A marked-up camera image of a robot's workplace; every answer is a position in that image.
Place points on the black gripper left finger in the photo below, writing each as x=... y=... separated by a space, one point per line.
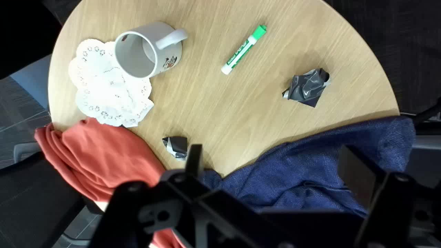
x=138 y=211

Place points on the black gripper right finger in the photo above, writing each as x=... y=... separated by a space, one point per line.
x=403 y=212

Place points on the green marker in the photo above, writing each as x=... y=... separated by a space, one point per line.
x=243 y=50

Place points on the white ceramic mug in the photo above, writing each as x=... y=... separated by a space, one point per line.
x=149 y=50

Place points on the orange sweater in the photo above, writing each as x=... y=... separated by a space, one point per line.
x=94 y=158

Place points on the navy blue sweater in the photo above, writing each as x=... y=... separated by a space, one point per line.
x=303 y=174

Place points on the white paper doily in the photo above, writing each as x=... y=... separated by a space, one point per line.
x=105 y=91

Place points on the round wooden table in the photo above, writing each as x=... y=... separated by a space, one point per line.
x=237 y=116

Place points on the large crumpled black wrapper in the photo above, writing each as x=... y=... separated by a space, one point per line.
x=307 y=88

